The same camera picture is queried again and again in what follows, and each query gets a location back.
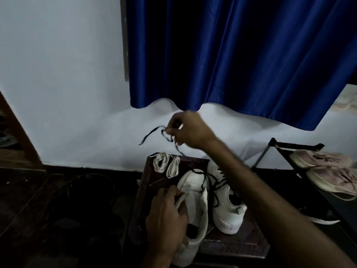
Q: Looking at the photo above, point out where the person's left hand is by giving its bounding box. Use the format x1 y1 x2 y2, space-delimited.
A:
145 185 190 259

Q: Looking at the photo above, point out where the person's right hand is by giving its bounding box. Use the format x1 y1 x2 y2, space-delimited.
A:
165 110 219 150

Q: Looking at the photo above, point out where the white shoelace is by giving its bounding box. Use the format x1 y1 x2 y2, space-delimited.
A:
152 152 171 174
165 155 181 179

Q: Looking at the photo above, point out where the black shoelace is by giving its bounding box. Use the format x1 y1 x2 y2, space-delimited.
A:
216 166 232 185
138 125 222 209

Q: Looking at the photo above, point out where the person's right forearm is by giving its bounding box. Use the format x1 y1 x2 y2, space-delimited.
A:
206 138 357 268

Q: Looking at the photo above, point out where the dark brown plastic stool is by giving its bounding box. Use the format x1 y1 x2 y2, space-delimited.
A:
128 152 270 260

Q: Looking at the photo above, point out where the blue curtain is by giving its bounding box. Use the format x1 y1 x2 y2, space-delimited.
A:
125 0 357 131

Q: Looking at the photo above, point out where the black shoe rack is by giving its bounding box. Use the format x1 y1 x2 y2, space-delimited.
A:
250 138 357 237

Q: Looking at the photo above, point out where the pink sneaker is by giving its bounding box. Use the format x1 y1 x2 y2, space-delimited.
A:
306 166 357 202
289 149 353 169

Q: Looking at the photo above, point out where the black sneaker white sole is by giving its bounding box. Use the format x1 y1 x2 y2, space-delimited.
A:
305 214 341 226

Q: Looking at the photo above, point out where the grey slipper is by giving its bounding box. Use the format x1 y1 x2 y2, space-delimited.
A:
0 134 18 149

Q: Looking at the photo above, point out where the brown wooden door frame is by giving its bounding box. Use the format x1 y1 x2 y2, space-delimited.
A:
0 90 46 171

